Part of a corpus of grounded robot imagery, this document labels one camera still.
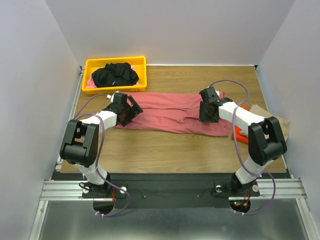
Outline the pink red t shirt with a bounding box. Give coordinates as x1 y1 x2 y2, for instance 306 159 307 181
115 92 232 137

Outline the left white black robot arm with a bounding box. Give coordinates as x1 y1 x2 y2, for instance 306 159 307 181
59 91 143 198

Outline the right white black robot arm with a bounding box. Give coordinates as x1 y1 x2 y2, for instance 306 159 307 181
199 86 288 195

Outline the black t shirt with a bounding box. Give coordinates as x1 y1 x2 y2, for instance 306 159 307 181
91 62 139 88

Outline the folded orange t shirt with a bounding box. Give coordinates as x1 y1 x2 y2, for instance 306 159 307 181
231 105 249 144

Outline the light pink t shirt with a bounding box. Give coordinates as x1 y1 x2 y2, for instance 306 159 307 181
85 65 137 89

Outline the yellow plastic bin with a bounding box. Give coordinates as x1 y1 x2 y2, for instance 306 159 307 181
81 56 147 95

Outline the folded beige t shirt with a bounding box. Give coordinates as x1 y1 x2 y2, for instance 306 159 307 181
240 104 290 141

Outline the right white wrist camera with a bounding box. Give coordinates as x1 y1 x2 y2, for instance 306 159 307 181
215 90 222 98

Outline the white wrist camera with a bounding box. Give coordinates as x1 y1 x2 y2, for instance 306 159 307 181
215 90 222 98
106 90 120 102

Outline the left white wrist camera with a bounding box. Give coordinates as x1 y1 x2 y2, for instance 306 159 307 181
106 90 120 102

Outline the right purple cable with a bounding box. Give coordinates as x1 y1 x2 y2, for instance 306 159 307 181
208 79 277 216

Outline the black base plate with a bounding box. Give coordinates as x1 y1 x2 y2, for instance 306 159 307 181
53 172 261 210

